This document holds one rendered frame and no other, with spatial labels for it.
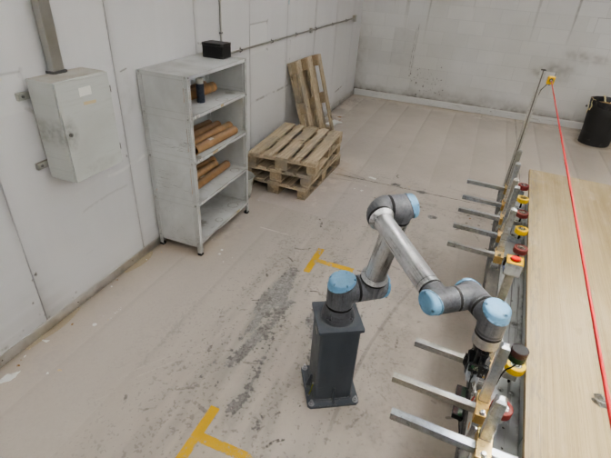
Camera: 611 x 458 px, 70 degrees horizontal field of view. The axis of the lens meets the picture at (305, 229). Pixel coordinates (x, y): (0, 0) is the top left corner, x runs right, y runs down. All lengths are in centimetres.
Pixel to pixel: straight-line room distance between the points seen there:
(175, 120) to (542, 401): 291
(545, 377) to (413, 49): 775
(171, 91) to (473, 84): 673
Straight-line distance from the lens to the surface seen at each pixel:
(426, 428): 168
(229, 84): 424
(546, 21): 909
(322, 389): 277
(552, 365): 218
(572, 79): 927
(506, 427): 225
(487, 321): 155
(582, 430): 201
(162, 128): 364
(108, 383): 310
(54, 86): 285
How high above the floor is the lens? 229
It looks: 32 degrees down
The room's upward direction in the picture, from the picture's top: 4 degrees clockwise
